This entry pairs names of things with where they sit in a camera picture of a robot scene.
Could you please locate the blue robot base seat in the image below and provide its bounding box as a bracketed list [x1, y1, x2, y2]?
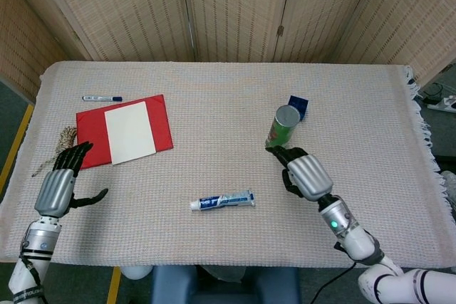
[151, 265, 300, 304]

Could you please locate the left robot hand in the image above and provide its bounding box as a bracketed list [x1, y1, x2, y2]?
[34, 142, 109, 219]

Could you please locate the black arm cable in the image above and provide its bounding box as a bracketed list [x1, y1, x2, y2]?
[309, 260, 358, 304]

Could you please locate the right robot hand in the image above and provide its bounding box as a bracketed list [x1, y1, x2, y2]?
[265, 146, 335, 202]

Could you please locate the blue white toothpaste tube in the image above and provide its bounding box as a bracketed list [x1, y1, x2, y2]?
[190, 191, 257, 212]

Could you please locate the white blue marker pen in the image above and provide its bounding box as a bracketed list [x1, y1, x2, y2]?
[82, 95, 123, 103]

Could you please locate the blue plastic box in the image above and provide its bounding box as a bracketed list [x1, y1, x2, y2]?
[287, 95, 310, 122]

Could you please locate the woven folding screen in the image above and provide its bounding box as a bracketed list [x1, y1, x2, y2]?
[0, 0, 456, 102]

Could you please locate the green chips can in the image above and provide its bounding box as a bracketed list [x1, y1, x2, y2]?
[264, 104, 301, 150]

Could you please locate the brown braided rope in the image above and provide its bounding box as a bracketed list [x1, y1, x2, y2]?
[31, 126, 78, 178]

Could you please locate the white paper sheet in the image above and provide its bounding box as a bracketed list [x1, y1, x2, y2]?
[104, 101, 157, 166]

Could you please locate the white woven tablecloth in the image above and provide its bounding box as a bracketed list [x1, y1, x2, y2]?
[0, 61, 450, 269]

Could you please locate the red folder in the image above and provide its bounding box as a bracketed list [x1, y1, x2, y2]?
[76, 94, 175, 171]

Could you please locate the white power strip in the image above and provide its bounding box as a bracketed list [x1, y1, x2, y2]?
[426, 95, 456, 113]

